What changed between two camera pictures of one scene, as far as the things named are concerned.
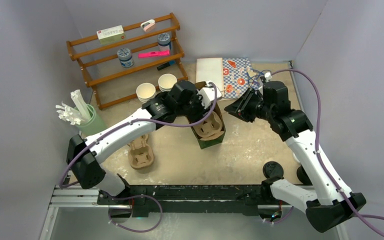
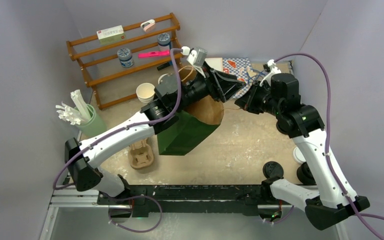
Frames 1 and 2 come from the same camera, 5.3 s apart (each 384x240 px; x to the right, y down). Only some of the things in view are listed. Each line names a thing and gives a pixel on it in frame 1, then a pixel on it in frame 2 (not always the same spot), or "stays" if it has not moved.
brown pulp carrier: [140, 154] stays
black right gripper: [241, 107] -> [249, 99]
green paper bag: [211, 131] -> [202, 115]
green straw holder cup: [93, 126] stays
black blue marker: [166, 65] stays
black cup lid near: [272, 169] stays
